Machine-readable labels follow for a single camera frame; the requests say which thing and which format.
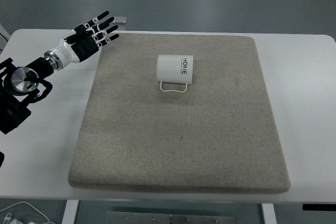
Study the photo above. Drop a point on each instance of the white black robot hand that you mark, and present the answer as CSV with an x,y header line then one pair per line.
x,y
76,47

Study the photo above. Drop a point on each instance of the white ribbed HOME mug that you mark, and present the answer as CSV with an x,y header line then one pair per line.
x,y
175,69

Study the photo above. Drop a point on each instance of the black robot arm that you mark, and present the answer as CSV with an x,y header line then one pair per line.
x,y
21,86

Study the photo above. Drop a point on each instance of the small silver floor plate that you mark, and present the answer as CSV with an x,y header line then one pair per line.
x,y
121,28

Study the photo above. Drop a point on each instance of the beige fabric mat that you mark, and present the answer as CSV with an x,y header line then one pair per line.
x,y
219,136

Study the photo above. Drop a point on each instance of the white table leg left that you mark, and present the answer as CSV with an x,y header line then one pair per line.
x,y
70,212

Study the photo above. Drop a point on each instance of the white table leg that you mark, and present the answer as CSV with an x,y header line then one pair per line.
x,y
70,212
269,215

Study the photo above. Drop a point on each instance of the white table leg right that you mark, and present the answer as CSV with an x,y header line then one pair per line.
x,y
269,215

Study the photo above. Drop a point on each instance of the black table control panel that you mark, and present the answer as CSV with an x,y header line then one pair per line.
x,y
319,207

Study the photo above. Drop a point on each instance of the metal base plate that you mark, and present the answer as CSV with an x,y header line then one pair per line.
x,y
138,217

